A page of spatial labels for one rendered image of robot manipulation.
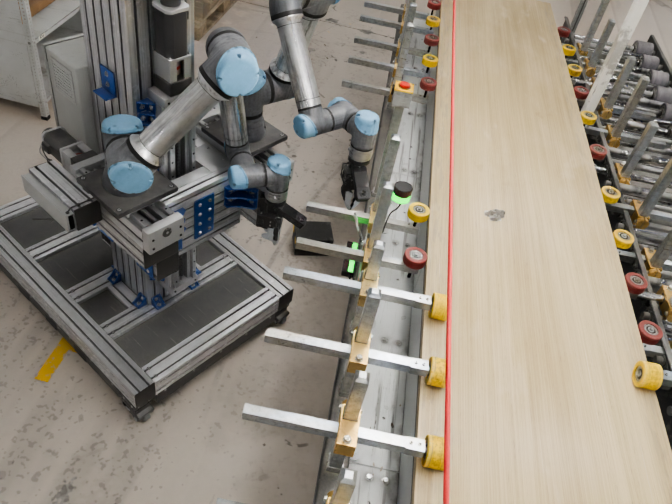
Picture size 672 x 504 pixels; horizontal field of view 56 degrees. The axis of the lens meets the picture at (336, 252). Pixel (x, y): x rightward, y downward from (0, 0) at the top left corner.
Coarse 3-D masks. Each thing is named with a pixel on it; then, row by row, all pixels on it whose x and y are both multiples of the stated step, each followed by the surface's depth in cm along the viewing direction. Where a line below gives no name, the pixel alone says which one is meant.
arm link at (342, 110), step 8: (328, 104) 201; (336, 104) 199; (344, 104) 198; (336, 112) 195; (344, 112) 197; (352, 112) 196; (336, 120) 195; (344, 120) 197; (336, 128) 197; (344, 128) 198
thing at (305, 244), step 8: (304, 240) 220; (312, 240) 220; (296, 248) 220; (304, 248) 220; (312, 248) 219; (320, 248) 219; (328, 248) 219; (336, 248) 219; (344, 248) 220; (352, 248) 220; (336, 256) 220; (344, 256) 220; (352, 256) 219; (360, 256) 218; (384, 256) 220; (384, 264) 219; (392, 264) 219; (400, 264) 218; (408, 272) 220; (416, 272) 219
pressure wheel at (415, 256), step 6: (408, 252) 216; (414, 252) 217; (420, 252) 218; (408, 258) 214; (414, 258) 215; (420, 258) 215; (426, 258) 216; (408, 264) 215; (414, 264) 214; (420, 264) 214; (408, 276) 223
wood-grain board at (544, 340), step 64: (448, 0) 386; (512, 0) 402; (448, 64) 324; (512, 64) 336; (448, 128) 279; (512, 128) 288; (576, 128) 297; (448, 192) 246; (512, 192) 252; (576, 192) 259; (512, 256) 224; (576, 256) 229; (512, 320) 202; (576, 320) 206; (512, 384) 183; (576, 384) 187; (512, 448) 168; (576, 448) 171; (640, 448) 174
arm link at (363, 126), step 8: (360, 112) 193; (368, 112) 193; (352, 120) 195; (360, 120) 191; (368, 120) 190; (376, 120) 191; (352, 128) 195; (360, 128) 192; (368, 128) 191; (376, 128) 193; (352, 136) 196; (360, 136) 194; (368, 136) 193; (352, 144) 197; (360, 144) 195; (368, 144) 195
